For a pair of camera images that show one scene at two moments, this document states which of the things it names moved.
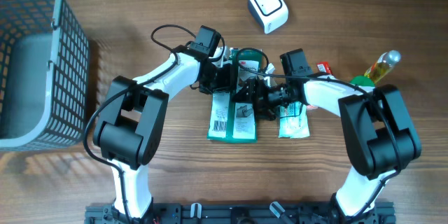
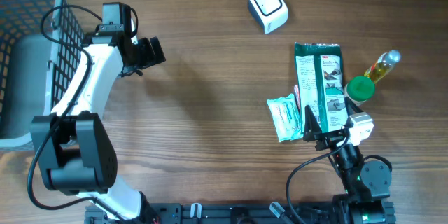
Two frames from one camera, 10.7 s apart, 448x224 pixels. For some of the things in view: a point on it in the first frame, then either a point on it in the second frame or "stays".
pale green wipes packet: (293, 122) stays
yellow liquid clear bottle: (384, 62) stays
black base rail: (240, 213) stays
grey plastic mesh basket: (45, 64) stays
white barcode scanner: (267, 5) stays
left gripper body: (213, 76) -> (141, 55)
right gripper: (254, 87) -> (313, 130)
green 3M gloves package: (235, 122) -> (320, 85)
